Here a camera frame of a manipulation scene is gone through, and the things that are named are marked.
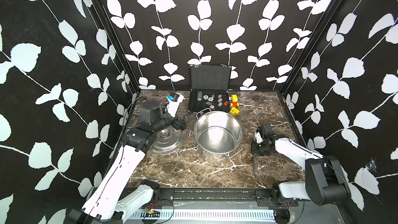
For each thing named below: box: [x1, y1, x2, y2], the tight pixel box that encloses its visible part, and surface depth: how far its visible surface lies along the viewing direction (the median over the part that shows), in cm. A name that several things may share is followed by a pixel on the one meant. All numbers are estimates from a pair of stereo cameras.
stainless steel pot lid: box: [149, 126, 187, 156], surface depth 92 cm
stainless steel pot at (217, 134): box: [193, 107, 244, 163], surface depth 95 cm
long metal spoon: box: [253, 154, 257, 178], surface depth 87 cm
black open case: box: [188, 64, 232, 114], surface depth 113 cm
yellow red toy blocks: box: [229, 94, 240, 116], surface depth 111 cm
